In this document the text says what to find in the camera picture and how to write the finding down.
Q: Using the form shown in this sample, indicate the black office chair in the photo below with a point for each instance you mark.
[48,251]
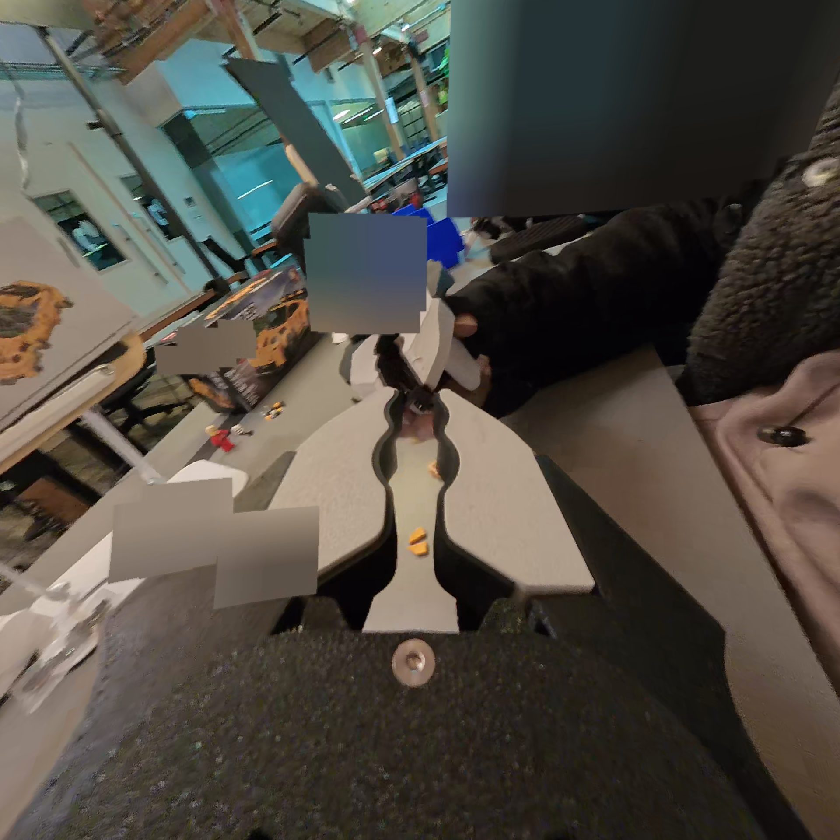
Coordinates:
[292,220]

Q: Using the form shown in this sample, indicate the lego set box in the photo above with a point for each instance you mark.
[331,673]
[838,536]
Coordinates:
[275,341]

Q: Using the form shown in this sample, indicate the clear plastic parts bag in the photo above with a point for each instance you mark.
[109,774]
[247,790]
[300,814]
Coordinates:
[62,636]

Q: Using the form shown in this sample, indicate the blue plastic bin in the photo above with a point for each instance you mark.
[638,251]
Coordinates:
[446,243]

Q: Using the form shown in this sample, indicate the person's right forearm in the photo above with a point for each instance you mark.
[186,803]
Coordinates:
[590,289]

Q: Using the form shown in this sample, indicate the orange lego wedge piece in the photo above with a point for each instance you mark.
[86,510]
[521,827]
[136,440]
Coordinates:
[420,550]
[417,537]

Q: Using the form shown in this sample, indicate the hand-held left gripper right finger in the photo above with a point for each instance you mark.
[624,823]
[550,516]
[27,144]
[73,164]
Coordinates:
[505,512]

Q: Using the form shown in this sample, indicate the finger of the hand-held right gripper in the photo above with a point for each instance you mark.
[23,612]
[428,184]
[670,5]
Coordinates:
[430,351]
[359,371]

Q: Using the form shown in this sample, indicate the person's right hand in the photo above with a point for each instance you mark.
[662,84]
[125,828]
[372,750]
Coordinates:
[467,326]

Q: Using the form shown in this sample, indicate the orange and black lego subassembly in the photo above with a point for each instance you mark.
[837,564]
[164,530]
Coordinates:
[274,410]

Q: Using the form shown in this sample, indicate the red lego minifigure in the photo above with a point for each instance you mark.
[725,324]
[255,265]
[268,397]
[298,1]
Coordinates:
[224,441]

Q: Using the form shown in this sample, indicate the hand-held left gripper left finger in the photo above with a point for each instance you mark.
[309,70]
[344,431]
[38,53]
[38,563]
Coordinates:
[328,472]

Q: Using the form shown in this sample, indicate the white book stand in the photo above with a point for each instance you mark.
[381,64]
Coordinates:
[134,361]

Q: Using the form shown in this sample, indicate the lego instruction booklet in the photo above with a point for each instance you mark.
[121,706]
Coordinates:
[79,262]

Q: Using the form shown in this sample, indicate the black fleece jacket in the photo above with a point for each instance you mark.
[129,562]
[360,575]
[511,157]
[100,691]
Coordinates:
[774,275]

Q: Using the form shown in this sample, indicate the black lavalier microphone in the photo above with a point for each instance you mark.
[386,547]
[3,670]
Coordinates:
[781,435]

